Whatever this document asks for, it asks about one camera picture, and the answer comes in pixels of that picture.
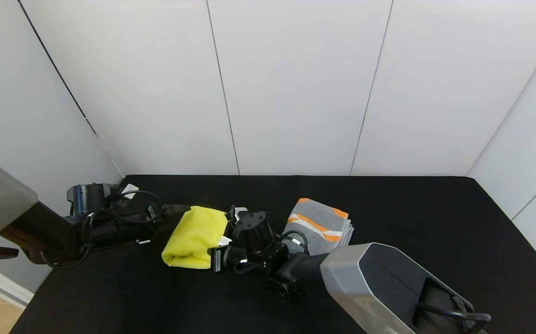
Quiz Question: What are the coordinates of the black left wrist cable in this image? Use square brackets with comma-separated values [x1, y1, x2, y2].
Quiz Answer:
[39, 189, 164, 270]

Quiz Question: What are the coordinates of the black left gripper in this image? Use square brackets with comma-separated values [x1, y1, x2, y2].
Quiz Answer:
[116, 198, 192, 229]

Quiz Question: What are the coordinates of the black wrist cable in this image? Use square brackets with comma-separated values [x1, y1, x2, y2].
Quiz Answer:
[39, 189, 164, 270]
[285, 229, 310, 254]

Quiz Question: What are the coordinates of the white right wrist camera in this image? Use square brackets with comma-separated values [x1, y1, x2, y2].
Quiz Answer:
[228, 205, 249, 224]

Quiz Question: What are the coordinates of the grey towel with orange marks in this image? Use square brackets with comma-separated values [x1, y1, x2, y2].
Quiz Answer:
[282, 198, 355, 257]

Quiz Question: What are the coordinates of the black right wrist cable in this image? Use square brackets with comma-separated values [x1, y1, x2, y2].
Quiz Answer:
[285, 229, 310, 254]

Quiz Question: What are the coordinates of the yellow microfiber towel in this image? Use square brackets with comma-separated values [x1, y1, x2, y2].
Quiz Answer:
[161, 206, 229, 270]

